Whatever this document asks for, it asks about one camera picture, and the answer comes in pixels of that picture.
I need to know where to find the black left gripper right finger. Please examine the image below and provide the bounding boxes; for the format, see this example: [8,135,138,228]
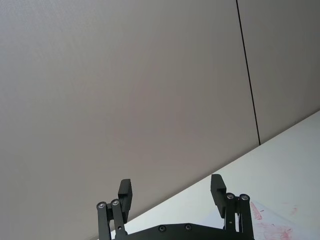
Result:
[210,173,255,240]

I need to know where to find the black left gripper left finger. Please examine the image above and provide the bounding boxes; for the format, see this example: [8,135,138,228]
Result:
[96,178,134,240]

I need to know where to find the pale white wall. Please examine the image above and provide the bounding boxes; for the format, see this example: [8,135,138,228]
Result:
[89,112,320,240]

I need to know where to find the grey wall panel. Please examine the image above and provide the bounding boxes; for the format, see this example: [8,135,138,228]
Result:
[0,0,320,240]

